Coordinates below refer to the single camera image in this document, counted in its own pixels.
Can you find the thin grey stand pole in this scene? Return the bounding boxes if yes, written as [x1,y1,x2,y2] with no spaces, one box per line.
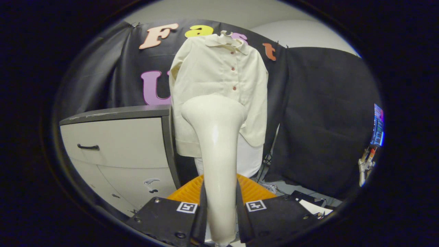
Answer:
[262,124,281,172]

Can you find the white plastic hanger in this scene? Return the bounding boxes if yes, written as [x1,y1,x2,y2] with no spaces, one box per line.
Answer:
[219,30,242,47]

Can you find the white paper sheet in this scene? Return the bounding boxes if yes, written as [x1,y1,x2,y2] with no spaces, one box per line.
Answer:
[298,198,334,216]

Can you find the black backdrop cloth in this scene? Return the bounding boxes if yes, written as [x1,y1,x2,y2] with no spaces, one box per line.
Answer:
[55,19,381,200]

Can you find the grey drawer cabinet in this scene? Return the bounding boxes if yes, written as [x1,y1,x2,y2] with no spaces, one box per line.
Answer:
[59,105,182,219]

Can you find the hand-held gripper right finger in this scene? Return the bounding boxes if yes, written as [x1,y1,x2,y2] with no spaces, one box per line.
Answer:
[235,174,321,245]

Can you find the cream button shirt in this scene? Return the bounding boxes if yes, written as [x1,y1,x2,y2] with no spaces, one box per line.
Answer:
[169,33,269,158]

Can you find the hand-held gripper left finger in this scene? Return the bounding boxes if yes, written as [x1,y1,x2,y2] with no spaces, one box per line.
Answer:
[125,174,208,247]

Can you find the white garment steamer wand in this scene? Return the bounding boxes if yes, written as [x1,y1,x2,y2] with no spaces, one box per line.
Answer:
[181,94,247,247]

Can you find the tangled floor cables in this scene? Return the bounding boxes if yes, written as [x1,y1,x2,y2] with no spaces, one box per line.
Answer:
[257,154,287,194]

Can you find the white and orange tool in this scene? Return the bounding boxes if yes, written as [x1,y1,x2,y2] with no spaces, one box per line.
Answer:
[358,147,377,188]

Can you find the computer monitor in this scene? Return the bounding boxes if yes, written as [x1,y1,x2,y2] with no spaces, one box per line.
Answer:
[370,103,385,147]

